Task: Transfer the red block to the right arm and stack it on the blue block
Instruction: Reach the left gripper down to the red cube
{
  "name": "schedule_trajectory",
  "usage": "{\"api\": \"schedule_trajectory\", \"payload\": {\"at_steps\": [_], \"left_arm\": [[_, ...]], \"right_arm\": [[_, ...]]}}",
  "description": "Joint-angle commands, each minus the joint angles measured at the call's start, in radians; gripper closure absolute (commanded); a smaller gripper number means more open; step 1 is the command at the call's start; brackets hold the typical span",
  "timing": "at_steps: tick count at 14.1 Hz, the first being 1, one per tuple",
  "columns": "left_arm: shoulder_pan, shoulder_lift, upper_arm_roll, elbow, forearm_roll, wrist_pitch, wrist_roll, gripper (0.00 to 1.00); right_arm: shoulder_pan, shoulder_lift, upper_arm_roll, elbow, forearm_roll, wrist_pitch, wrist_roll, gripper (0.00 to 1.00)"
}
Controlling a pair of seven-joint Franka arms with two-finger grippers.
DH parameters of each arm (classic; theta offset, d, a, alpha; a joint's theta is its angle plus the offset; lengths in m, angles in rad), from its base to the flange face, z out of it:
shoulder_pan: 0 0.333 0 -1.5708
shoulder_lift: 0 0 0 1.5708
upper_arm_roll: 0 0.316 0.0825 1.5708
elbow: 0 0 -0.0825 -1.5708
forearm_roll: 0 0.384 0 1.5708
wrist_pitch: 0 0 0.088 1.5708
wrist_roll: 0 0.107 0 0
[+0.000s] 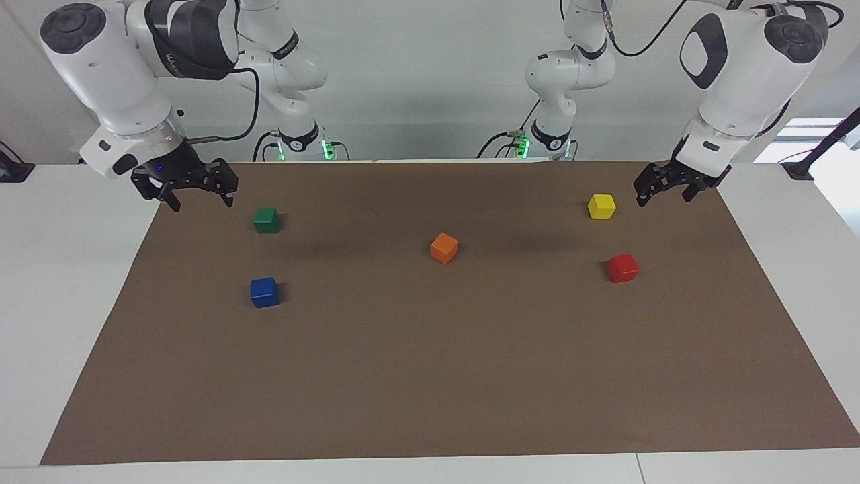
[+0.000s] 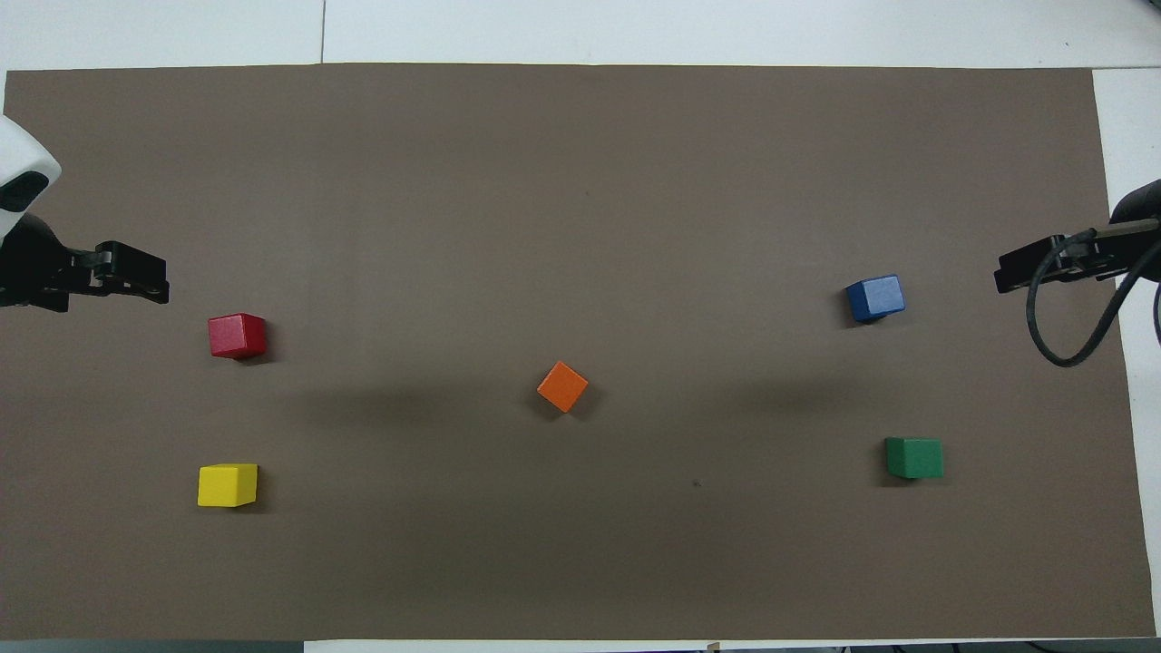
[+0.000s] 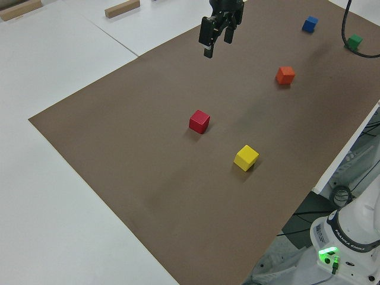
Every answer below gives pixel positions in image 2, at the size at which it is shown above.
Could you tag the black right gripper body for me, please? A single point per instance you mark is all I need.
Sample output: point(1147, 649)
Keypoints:
point(1141, 258)

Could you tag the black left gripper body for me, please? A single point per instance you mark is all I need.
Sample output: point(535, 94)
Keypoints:
point(32, 268)

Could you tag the red wooden block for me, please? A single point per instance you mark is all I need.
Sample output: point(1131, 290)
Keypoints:
point(238, 336)

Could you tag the blue wooden block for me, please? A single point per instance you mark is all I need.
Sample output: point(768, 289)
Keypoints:
point(876, 297)

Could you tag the yellow wooden block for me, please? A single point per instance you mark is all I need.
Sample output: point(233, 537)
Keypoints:
point(227, 485)

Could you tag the green wooden block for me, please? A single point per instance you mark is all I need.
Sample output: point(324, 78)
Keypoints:
point(914, 458)

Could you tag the orange wooden block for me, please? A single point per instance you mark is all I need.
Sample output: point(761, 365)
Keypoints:
point(562, 386)

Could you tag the brown table mat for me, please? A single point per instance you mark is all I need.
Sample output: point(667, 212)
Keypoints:
point(580, 181)

